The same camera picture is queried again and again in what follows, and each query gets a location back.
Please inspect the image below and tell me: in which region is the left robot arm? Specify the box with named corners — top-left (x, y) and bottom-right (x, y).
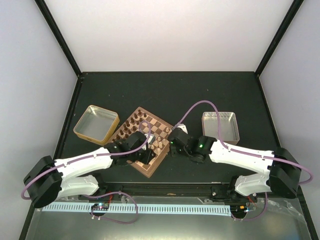
top-left (21, 131), bottom-right (155, 209)

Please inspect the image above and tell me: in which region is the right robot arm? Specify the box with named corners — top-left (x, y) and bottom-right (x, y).
top-left (167, 127), bottom-right (302, 202)

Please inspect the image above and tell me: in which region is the wooden chess board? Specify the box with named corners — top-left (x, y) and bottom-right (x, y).
top-left (104, 107), bottom-right (173, 178)

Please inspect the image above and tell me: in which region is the dark chess pieces group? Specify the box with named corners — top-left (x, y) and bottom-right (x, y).
top-left (110, 109), bottom-right (148, 143)

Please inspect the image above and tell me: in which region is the small circuit board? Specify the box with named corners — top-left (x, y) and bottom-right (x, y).
top-left (91, 203), bottom-right (109, 211)

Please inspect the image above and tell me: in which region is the gold metal tin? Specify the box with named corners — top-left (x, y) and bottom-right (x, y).
top-left (73, 105), bottom-right (120, 146)

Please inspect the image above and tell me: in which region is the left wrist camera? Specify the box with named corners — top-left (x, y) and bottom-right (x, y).
top-left (147, 134), bottom-right (156, 145)

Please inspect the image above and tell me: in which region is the purple cable loop front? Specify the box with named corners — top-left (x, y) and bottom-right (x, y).
top-left (90, 191), bottom-right (139, 225)

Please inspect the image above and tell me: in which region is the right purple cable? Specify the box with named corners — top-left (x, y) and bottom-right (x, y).
top-left (177, 100), bottom-right (315, 186)

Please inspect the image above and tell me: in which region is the black front rail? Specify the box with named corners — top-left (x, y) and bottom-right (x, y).
top-left (92, 182), bottom-right (248, 202)

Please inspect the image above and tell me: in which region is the light blue cable duct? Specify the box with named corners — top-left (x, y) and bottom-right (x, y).
top-left (42, 202), bottom-right (232, 217)

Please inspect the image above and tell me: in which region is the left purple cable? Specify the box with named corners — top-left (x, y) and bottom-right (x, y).
top-left (20, 120), bottom-right (152, 200)

